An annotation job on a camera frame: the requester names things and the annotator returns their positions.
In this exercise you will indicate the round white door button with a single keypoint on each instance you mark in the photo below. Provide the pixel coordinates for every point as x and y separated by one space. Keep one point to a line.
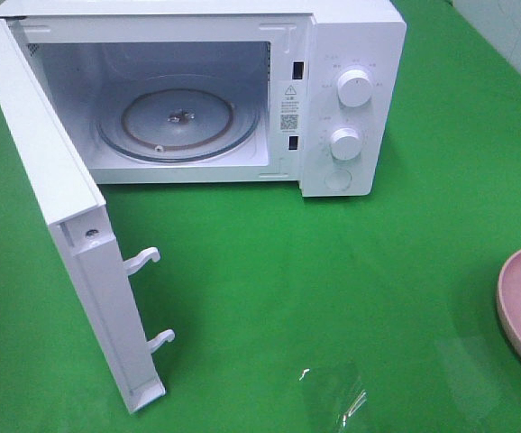
338 180

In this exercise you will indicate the white dial knob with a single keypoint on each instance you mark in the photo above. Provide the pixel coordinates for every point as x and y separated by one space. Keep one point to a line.
346 144
354 87

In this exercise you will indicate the white microwave door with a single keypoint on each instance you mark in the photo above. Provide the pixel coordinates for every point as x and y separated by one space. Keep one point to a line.
74 211

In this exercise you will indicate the green table cover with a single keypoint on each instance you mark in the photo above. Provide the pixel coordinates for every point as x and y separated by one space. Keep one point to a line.
259 283

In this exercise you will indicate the white microwave oven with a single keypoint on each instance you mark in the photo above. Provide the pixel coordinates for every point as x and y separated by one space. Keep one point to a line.
295 49

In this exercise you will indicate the glass microwave turntable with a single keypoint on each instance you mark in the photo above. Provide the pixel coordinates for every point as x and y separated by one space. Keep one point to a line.
179 118

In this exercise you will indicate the clear tape patch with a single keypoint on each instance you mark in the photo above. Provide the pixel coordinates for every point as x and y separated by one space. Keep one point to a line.
335 399

